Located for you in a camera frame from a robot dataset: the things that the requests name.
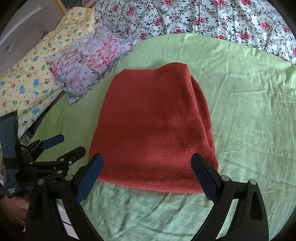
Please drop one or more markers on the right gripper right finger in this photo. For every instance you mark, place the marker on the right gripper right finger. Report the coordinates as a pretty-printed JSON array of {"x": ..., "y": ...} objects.
[{"x": 217, "y": 190}]

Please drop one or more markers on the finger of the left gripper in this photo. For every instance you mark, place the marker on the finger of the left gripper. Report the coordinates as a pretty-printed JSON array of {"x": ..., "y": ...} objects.
[
  {"x": 66, "y": 160},
  {"x": 41, "y": 145}
]

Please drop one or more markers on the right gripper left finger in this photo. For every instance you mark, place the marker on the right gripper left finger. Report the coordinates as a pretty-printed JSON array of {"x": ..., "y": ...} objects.
[{"x": 75, "y": 189}]

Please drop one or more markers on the red knitted sweater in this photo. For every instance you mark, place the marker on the red knitted sweater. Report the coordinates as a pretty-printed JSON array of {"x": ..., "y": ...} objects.
[{"x": 151, "y": 123}]

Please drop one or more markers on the person's left hand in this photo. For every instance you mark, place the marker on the person's left hand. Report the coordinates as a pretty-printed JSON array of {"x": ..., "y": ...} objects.
[{"x": 14, "y": 210}]

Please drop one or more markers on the yellow cartoon print blanket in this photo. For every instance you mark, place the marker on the yellow cartoon print blanket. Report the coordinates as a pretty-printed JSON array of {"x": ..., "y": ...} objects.
[{"x": 27, "y": 87}]

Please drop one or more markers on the purple pink floral pillow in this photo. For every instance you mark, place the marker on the purple pink floral pillow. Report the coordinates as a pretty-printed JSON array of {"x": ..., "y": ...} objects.
[{"x": 85, "y": 61}]

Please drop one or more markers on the white floral rose quilt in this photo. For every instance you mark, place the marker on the white floral rose quilt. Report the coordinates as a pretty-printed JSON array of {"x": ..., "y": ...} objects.
[{"x": 256, "y": 24}]

